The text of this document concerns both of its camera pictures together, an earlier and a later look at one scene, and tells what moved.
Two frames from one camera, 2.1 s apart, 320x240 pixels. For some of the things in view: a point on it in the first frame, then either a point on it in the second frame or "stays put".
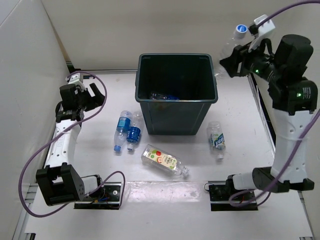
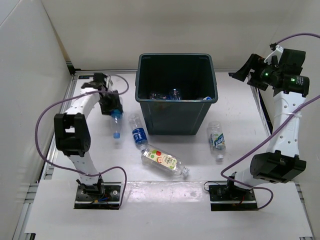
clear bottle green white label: [217, 140] stays put
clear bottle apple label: [154, 157] stays put
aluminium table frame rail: [263, 111] stays put
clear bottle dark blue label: [134, 132] to [139, 130]
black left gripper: [95, 100] to [115, 104]
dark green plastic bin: [175, 91] stays put
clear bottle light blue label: [121, 131] to [116, 118]
